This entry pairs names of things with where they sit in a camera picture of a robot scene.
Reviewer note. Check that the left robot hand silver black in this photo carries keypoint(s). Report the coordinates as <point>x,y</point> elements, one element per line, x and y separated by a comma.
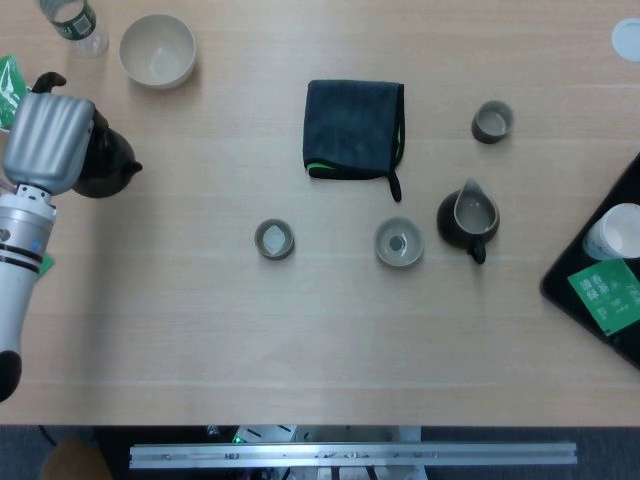
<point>47,140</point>

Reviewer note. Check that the black cast iron teapot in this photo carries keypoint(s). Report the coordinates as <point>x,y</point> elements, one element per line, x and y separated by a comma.
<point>107,165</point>

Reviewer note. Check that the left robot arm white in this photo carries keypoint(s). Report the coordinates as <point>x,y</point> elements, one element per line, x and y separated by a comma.
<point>20,250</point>

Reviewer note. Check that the clear plastic bottle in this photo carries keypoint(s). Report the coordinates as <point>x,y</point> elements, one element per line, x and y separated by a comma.
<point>82,27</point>

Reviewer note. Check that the green tea packet leaf print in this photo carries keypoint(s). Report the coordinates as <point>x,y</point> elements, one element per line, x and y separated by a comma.
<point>9,90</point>

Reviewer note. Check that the green tea packet white text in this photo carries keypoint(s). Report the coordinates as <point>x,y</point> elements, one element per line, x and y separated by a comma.
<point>46,265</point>
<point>602,295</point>

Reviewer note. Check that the beige round bowl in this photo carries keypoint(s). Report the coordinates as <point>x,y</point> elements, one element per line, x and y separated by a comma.
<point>157,50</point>

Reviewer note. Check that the low brown ceramic teacup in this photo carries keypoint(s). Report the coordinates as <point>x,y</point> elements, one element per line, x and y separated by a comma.
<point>274,239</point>

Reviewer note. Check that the dark grey folded cloth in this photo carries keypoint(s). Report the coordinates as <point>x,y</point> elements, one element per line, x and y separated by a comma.
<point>350,130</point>

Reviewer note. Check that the orange brown round seat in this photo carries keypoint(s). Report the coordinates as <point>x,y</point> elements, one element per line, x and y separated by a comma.
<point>75,460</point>

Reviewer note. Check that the grey ceramic tea strainer bowl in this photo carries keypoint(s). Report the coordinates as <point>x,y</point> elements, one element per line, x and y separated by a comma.
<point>399,242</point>

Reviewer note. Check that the grey teacup upper right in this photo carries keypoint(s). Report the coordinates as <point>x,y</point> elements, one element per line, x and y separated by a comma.
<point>492,121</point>

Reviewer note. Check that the black tray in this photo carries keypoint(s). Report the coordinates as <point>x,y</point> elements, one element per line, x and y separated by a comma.
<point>570,280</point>

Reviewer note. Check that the white paper cup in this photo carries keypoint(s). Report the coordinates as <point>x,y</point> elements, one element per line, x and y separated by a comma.
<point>617,232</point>

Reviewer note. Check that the aluminium profile rail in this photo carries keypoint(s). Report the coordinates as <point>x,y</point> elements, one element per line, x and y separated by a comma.
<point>350,455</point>

